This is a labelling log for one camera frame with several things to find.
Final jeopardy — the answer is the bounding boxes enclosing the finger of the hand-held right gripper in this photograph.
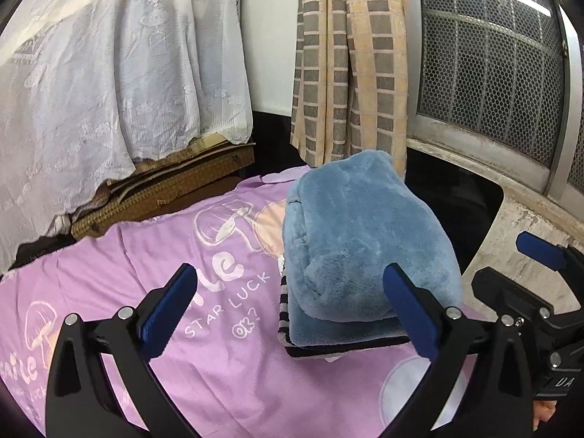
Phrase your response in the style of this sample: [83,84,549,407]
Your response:
[471,267,557,327]
[516,231,584,272]

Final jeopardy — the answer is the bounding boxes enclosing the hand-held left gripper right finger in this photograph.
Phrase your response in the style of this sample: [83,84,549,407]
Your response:
[383,263,535,438]

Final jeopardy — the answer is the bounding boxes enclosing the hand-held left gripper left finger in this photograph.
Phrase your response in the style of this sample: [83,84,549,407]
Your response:
[45,263,199,438]

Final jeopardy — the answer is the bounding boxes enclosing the blue fleece jacket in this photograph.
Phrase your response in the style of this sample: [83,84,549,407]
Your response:
[280,150,465,347]

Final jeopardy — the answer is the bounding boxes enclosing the person's right hand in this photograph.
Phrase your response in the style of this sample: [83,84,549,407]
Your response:
[533,399,561,432]

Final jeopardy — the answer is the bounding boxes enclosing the stone window sill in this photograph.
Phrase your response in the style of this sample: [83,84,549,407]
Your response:
[406,139,584,284]

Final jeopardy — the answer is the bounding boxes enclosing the purple printed blanket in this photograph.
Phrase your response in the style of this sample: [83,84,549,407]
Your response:
[0,164,489,438]

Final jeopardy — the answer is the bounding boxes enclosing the black white striped garment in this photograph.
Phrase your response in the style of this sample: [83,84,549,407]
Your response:
[276,260,411,361]

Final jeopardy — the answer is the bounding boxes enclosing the brown woven mat stack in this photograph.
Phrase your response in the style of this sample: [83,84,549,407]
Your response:
[70,134,256,240]

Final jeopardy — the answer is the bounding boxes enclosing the white cloth bundle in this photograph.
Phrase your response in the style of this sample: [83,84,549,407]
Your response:
[48,214,74,235]

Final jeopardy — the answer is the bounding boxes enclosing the dark cloth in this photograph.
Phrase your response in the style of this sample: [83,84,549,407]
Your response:
[9,235,78,270]

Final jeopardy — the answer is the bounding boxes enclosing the window with metal mesh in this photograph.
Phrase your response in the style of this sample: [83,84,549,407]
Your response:
[404,0,584,201]

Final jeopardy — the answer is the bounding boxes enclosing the white lace cloth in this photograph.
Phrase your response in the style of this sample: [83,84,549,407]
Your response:
[0,0,256,272]

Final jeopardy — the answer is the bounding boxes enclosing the checked beige curtain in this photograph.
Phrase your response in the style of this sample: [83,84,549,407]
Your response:
[289,0,409,178]

